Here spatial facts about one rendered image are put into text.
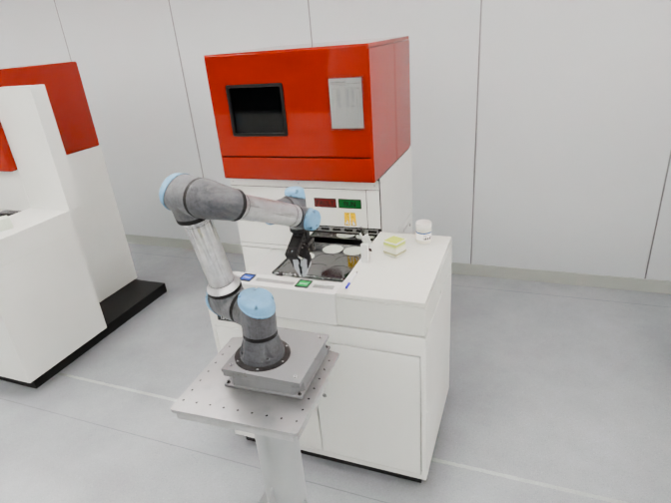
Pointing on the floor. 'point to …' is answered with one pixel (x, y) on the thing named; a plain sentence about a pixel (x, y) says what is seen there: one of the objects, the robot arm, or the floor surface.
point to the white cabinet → (375, 393)
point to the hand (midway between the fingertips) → (302, 275)
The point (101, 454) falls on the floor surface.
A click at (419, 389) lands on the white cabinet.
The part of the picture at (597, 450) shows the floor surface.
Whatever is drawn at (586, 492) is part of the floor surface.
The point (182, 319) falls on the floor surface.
